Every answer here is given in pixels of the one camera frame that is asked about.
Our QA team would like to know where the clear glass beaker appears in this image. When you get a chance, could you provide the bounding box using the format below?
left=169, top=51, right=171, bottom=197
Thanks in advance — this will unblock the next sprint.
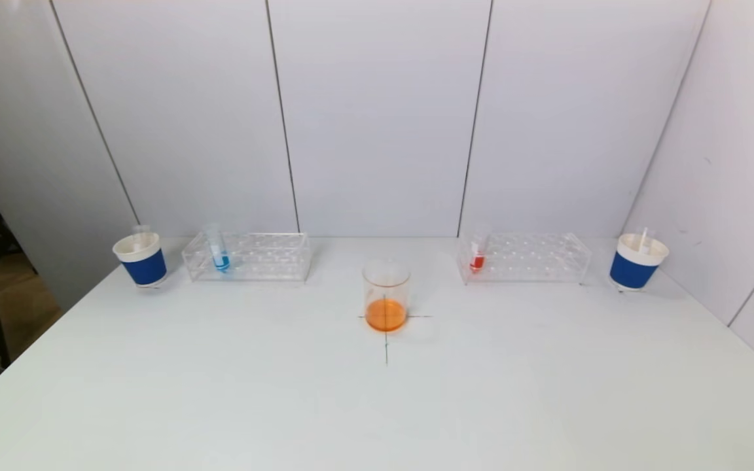
left=362, top=258, right=412, bottom=333

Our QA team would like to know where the red pigment test tube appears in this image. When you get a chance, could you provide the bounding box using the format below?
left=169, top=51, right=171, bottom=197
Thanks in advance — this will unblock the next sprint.
left=469, top=224, right=492, bottom=273

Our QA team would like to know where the clear acrylic test tube rack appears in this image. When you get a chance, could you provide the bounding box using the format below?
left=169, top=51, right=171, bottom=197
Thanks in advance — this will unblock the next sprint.
left=457, top=230, right=594, bottom=285
left=181, top=231, right=313, bottom=284

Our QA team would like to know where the blue pigment test tube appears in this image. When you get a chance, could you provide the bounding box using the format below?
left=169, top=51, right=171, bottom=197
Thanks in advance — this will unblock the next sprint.
left=202, top=221, right=231, bottom=274

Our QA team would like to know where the blue white paper cup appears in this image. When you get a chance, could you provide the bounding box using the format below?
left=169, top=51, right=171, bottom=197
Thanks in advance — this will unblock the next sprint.
left=609, top=233, right=670, bottom=292
left=113, top=231, right=168, bottom=288

